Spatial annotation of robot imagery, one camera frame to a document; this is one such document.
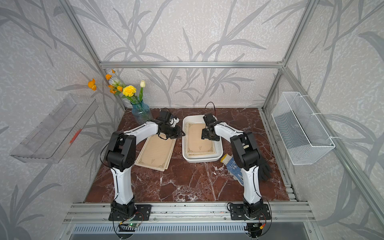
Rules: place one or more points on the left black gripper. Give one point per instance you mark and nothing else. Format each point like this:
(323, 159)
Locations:
(177, 133)

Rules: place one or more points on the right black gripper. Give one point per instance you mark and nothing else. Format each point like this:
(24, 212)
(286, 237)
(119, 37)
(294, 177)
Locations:
(204, 135)

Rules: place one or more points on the white plastic storage box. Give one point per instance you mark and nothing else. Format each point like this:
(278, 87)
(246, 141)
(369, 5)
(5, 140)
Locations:
(200, 158)

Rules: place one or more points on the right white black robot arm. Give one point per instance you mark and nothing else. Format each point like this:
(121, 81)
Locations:
(247, 157)

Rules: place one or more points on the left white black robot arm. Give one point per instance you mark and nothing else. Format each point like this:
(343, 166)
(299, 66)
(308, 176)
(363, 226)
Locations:
(120, 156)

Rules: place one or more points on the beige stationery paper stack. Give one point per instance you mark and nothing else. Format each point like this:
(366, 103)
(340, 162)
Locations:
(201, 155)

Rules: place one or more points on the blue glass vase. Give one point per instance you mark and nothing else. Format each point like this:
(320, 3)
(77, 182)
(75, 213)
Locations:
(141, 112)

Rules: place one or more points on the blue dotted work glove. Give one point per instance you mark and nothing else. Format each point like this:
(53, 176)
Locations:
(232, 168)

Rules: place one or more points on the black yellow work glove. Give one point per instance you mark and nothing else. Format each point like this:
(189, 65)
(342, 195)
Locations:
(264, 170)

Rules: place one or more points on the yellow orange flower bouquet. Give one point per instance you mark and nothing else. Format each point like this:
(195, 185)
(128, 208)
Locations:
(118, 88)

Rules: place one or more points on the red pen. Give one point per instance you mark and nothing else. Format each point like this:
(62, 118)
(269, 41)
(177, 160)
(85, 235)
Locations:
(75, 136)

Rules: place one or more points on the right circuit board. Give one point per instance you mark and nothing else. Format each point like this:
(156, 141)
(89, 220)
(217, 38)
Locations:
(256, 228)

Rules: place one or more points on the circuit board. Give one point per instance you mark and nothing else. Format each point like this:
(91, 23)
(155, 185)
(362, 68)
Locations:
(256, 228)
(128, 227)

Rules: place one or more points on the left circuit board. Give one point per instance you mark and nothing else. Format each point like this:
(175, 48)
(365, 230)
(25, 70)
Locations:
(128, 227)

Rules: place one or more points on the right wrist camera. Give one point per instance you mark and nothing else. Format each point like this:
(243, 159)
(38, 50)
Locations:
(209, 120)

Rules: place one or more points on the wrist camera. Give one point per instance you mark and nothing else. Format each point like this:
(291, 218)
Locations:
(209, 120)
(167, 118)

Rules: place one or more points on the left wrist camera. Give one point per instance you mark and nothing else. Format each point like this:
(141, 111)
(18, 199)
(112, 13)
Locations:
(167, 118)

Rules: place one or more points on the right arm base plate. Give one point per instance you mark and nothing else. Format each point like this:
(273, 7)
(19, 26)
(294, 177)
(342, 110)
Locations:
(238, 213)

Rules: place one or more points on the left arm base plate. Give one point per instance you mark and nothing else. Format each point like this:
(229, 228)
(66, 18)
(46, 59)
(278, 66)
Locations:
(133, 212)

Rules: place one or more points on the white wire mesh basket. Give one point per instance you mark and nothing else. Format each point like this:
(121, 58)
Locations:
(304, 137)

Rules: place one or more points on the clear plastic wall shelf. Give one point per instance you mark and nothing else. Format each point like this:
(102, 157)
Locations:
(49, 141)

